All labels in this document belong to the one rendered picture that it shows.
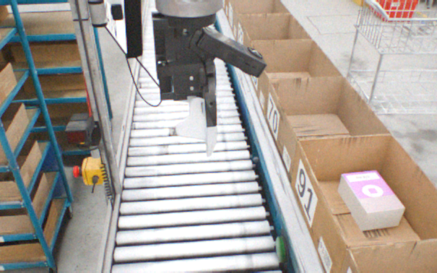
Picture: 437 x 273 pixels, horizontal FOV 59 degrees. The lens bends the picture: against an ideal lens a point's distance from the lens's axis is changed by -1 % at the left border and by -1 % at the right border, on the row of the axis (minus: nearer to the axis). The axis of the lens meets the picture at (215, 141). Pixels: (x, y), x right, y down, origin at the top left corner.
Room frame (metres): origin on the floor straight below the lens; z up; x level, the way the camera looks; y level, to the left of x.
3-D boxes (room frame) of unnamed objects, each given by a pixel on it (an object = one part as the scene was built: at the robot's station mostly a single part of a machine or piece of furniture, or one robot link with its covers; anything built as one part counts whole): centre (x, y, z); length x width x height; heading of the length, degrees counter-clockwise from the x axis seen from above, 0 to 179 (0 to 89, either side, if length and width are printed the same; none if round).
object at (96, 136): (0.96, 0.38, 1.02); 0.10 x 0.07 x 0.06; 6
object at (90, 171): (0.99, 0.42, 0.84); 0.15 x 0.09 x 0.07; 6
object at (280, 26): (1.90, -0.29, 0.96); 0.39 x 0.29 x 0.17; 5
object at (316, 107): (1.12, -0.36, 0.97); 0.39 x 0.29 x 0.17; 6
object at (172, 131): (1.43, 0.13, 0.72); 0.52 x 0.05 x 0.05; 96
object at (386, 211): (0.80, -0.44, 0.92); 0.16 x 0.11 x 0.07; 9
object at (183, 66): (0.52, 0.04, 1.48); 0.09 x 0.08 x 0.12; 101
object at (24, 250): (1.34, 1.05, 0.19); 0.40 x 0.30 x 0.10; 97
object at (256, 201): (0.98, 0.08, 0.72); 0.52 x 0.05 x 0.05; 96
